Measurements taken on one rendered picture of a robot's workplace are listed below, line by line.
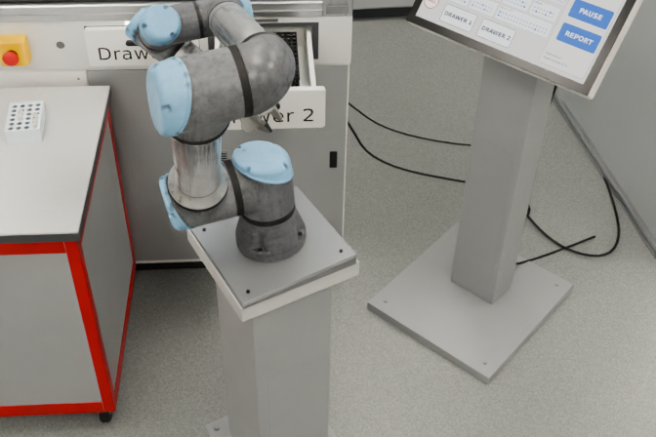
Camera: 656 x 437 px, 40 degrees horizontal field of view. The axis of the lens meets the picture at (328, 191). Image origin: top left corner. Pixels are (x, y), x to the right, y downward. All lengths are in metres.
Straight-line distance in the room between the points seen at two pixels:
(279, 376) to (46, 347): 0.61
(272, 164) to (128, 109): 0.87
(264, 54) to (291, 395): 1.03
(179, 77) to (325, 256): 0.65
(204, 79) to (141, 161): 1.30
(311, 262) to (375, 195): 1.40
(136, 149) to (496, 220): 1.06
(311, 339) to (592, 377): 1.02
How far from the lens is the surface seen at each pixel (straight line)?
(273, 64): 1.40
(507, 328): 2.80
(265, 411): 2.18
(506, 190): 2.55
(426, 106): 3.71
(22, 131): 2.30
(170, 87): 1.36
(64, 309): 2.24
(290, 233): 1.86
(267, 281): 1.84
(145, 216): 2.79
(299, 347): 2.07
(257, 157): 1.77
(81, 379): 2.44
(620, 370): 2.83
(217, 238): 1.94
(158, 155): 2.63
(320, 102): 2.13
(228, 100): 1.38
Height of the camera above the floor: 2.10
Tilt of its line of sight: 40 degrees down
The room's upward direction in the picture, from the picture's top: 1 degrees clockwise
